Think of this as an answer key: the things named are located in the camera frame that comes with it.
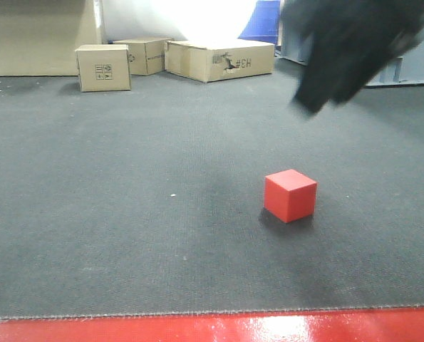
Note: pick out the black blurred gripper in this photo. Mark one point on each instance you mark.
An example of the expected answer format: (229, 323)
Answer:
(351, 41)

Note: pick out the red magnetic cube block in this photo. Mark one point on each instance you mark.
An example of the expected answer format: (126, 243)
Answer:
(289, 195)

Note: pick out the grey blue metal structure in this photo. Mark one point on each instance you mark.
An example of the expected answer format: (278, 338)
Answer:
(406, 70)

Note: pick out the blue panel background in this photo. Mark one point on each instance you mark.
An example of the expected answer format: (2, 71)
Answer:
(263, 24)

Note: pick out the large flat cardboard box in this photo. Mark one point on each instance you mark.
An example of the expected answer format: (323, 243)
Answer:
(218, 61)

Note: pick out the middle cardboard box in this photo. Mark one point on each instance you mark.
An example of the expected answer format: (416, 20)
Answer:
(146, 55)

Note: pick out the small cardboard box front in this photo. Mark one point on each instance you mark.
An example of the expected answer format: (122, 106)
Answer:
(103, 67)

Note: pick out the dark grey carpet mat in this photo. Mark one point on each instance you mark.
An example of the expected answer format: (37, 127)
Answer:
(151, 201)

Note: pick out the tall cardboard sheet left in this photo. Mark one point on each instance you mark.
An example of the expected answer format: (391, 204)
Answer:
(39, 38)

